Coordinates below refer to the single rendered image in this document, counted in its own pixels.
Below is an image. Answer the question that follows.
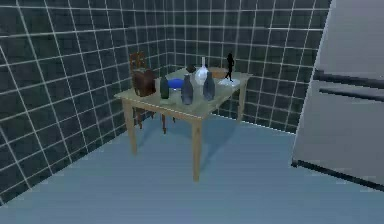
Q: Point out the black figure statuette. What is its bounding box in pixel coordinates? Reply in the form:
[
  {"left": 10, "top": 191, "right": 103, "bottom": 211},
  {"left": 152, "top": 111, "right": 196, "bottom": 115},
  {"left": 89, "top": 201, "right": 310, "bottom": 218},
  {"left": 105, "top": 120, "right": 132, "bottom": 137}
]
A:
[{"left": 218, "top": 52, "right": 241, "bottom": 87}]

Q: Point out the grey blue bottle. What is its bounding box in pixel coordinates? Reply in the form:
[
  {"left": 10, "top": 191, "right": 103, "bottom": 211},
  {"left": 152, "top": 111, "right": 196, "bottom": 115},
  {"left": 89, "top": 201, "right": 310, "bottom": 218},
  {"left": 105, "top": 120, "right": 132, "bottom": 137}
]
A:
[
  {"left": 180, "top": 73, "right": 195, "bottom": 106},
  {"left": 202, "top": 71, "right": 216, "bottom": 102}
]

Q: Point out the blue bowl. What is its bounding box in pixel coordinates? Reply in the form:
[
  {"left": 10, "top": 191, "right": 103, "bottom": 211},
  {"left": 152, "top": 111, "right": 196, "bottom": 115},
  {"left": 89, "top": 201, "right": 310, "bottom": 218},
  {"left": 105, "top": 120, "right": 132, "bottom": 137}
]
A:
[{"left": 167, "top": 78, "right": 185, "bottom": 90}]

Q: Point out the black fridge handle bar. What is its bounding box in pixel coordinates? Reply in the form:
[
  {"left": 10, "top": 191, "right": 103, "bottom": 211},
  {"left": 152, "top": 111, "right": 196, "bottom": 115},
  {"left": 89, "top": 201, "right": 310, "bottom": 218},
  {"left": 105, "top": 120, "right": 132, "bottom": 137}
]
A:
[{"left": 318, "top": 87, "right": 384, "bottom": 103}]

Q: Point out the light wooden table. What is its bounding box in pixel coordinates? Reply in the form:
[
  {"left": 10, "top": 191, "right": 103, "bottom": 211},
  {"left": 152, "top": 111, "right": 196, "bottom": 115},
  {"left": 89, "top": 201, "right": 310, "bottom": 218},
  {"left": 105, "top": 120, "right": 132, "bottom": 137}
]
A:
[{"left": 114, "top": 67, "right": 253, "bottom": 183}]

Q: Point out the grey fridge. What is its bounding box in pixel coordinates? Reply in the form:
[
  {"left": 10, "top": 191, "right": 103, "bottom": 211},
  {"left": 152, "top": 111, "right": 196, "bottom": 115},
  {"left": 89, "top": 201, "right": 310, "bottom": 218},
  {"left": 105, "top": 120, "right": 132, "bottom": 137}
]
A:
[{"left": 291, "top": 0, "right": 384, "bottom": 193}]

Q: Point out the dark brown wooden chair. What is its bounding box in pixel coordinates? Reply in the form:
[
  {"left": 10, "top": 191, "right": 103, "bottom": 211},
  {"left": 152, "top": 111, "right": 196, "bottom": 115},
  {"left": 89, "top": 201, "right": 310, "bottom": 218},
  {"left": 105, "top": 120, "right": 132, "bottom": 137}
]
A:
[{"left": 128, "top": 50, "right": 177, "bottom": 135}]

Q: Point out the dark green bottle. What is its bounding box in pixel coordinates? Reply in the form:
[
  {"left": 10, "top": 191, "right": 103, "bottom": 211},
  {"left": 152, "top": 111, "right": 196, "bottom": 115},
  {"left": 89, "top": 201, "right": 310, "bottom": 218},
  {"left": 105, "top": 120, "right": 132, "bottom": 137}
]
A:
[{"left": 159, "top": 76, "right": 171, "bottom": 100}]

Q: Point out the tan flat box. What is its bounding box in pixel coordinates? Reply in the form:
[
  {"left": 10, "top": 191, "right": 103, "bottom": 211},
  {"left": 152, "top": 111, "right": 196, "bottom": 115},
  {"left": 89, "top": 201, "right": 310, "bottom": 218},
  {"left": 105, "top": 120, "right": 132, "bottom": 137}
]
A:
[{"left": 208, "top": 66, "right": 229, "bottom": 79}]

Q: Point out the white glass vase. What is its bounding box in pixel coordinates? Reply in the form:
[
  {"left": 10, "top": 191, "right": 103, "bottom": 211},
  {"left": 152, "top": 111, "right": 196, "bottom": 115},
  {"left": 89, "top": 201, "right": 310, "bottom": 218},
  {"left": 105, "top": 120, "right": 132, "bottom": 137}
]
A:
[{"left": 194, "top": 56, "right": 210, "bottom": 87}]

